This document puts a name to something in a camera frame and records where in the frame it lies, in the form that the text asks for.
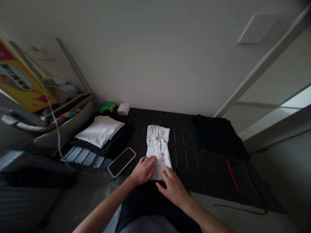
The person's right hand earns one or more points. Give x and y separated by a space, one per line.
176 189

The person's left hand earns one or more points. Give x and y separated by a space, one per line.
143 172

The person's left fingers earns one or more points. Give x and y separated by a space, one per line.
149 161

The white patterned cloth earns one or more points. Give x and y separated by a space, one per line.
158 145

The phone in white case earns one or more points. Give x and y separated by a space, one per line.
121 162

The folded black garment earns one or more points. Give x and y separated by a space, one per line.
116 143

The black slatted table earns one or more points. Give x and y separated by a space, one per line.
194 165

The person's body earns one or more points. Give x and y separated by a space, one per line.
150 211

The folded white garment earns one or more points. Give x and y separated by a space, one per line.
99 131

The small white box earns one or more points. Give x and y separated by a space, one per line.
123 109

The grey slatted panel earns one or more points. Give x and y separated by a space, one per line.
82 156

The green box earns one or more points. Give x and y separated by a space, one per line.
107 107

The black cloth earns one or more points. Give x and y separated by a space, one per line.
218 136

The beige storage bin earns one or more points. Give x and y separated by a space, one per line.
68 123

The phone in red case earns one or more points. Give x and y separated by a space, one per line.
241 178

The rainbow striped toy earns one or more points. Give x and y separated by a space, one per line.
67 114

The leaning wooden slats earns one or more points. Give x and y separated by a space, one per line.
75 65

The yellow and red carton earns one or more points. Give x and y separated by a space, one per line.
17 80

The white door frame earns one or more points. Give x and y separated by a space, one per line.
262 60

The white wall panel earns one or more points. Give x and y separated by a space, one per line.
257 28

